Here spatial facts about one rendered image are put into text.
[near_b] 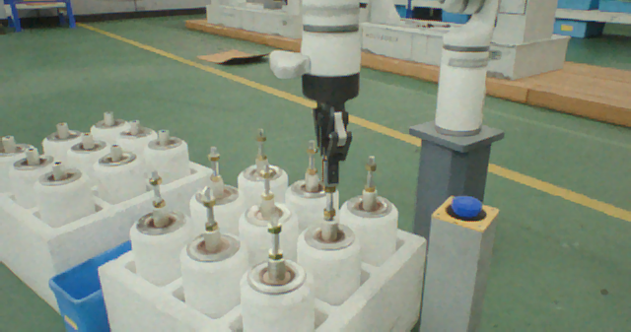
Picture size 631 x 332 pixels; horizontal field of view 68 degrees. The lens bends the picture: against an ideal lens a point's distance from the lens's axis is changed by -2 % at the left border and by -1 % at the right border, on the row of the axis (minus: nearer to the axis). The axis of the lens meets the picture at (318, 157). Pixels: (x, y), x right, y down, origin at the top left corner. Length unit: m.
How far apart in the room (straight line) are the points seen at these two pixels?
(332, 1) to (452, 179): 0.55
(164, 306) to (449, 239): 0.41
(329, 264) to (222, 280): 0.15
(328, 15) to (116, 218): 0.62
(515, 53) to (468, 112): 1.67
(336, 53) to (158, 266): 0.42
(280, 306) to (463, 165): 0.55
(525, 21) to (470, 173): 1.74
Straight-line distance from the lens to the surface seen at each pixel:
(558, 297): 1.11
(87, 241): 1.00
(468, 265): 0.67
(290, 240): 0.76
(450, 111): 1.00
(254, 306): 0.61
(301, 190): 0.84
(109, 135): 1.28
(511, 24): 2.73
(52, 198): 0.99
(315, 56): 0.58
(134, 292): 0.77
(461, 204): 0.66
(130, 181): 1.04
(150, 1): 7.27
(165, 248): 0.75
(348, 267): 0.69
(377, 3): 3.48
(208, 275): 0.67
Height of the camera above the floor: 0.62
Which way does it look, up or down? 22 degrees down
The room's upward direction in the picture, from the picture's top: straight up
